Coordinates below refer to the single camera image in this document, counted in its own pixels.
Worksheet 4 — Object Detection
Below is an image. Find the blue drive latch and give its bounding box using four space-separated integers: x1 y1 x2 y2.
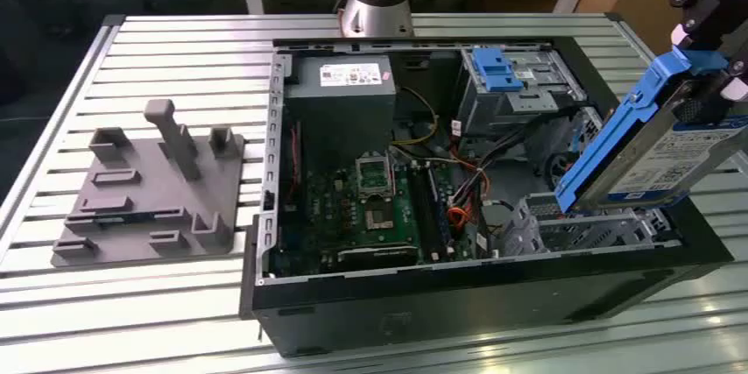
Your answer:
471 48 524 94

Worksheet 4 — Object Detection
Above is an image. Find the thin white wire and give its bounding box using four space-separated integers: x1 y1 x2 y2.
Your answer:
418 155 479 170

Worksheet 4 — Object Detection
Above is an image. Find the black cable bundle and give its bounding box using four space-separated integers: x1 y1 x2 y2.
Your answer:
467 104 592 173

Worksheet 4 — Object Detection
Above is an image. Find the coloured wire bundle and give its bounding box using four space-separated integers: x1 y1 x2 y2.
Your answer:
447 163 492 213

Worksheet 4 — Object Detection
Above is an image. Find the silver optical drive cage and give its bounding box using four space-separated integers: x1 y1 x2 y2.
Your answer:
459 47 590 138

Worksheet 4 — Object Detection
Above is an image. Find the yellow and black wire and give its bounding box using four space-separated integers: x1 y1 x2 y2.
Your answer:
390 84 443 148

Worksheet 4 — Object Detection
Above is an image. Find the black case fan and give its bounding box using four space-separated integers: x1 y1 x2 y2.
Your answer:
543 150 578 191

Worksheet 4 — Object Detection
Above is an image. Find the grey power supply unit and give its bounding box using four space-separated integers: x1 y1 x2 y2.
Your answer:
284 54 399 160

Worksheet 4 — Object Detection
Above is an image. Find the CPU socket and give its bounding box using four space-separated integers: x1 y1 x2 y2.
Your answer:
362 199 402 233

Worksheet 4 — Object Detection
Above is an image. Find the orange flat cable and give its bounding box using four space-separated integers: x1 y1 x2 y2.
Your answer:
447 206 472 235

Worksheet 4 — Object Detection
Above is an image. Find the black graphics card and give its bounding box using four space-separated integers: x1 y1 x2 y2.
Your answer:
336 244 420 270

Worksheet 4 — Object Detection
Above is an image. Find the black RAM slot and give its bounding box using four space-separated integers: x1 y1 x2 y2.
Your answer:
407 161 440 262

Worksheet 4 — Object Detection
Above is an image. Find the blue RAM slot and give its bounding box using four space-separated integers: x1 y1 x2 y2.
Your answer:
422 161 458 257

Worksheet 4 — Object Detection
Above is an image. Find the RAM stick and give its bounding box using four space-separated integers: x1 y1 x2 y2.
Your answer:
92 215 158 224

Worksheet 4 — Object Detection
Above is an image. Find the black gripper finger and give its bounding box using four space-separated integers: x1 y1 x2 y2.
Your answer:
675 52 748 125
670 0 739 50

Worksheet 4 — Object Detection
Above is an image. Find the hard disk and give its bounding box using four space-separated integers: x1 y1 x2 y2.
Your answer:
554 46 748 217

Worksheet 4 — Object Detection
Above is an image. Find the thin red wire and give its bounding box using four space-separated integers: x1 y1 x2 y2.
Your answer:
288 122 302 209

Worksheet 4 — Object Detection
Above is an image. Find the metal socket cover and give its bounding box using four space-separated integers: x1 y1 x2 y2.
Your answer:
355 150 392 200

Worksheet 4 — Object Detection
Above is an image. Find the grey parts rack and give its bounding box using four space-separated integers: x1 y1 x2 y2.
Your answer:
51 99 247 269

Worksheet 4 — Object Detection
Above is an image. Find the green motherboard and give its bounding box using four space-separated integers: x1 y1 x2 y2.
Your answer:
279 145 487 277

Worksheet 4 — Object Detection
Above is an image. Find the black PC case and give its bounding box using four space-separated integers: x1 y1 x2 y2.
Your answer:
238 12 736 360

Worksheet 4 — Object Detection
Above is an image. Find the silver disk bay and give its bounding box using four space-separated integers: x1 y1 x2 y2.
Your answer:
499 192 683 257

